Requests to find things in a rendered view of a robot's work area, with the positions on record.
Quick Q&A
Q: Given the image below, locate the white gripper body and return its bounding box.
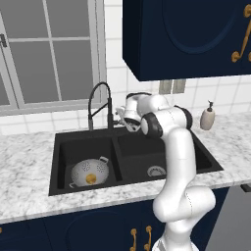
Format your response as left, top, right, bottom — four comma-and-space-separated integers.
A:
114, 105, 128, 126

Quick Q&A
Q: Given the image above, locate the black sink faucet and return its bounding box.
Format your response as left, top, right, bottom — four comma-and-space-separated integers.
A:
87, 81, 116, 131

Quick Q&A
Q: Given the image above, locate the black double sink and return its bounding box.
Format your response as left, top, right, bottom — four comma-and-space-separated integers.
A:
48, 125, 226, 197

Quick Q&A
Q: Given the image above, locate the white colander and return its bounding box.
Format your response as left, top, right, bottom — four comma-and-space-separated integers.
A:
68, 156, 111, 189

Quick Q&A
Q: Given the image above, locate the metal sink drain strainer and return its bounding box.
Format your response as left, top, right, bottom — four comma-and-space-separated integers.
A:
146, 165, 167, 177

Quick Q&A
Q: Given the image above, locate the golden kiwi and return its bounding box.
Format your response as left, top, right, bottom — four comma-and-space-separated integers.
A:
85, 174, 98, 184

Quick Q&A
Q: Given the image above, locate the beige soap dispenser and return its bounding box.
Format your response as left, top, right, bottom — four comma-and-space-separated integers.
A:
199, 100, 217, 131

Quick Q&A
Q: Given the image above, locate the grey framed window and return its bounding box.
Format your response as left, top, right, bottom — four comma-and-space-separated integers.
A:
0, 0, 108, 117

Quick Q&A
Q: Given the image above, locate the navy base cupboard door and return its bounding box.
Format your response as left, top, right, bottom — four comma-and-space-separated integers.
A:
42, 203, 142, 251
0, 218, 53, 251
140, 186, 230, 251

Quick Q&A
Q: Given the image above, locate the dark window latch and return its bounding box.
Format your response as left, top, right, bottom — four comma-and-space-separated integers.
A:
0, 33, 8, 49

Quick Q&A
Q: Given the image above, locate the grey dishwasher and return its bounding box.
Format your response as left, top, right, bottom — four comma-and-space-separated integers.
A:
204, 185, 251, 251

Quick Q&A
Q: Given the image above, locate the grey wall outlet plate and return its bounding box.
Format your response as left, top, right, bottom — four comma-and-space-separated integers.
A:
159, 79, 174, 96
173, 78, 187, 94

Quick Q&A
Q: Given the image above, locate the navy wall cupboard door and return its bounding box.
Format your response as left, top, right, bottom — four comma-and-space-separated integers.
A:
122, 0, 251, 82

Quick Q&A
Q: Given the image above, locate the gold base cupboard handle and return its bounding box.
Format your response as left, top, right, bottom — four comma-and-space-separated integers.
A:
144, 225, 153, 251
129, 227, 138, 251

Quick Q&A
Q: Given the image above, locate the gold curved cupboard handle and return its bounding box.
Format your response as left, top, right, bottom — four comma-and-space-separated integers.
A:
230, 4, 251, 64

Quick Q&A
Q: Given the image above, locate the dark dishwasher handle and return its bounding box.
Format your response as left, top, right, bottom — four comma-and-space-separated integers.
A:
239, 183, 251, 194

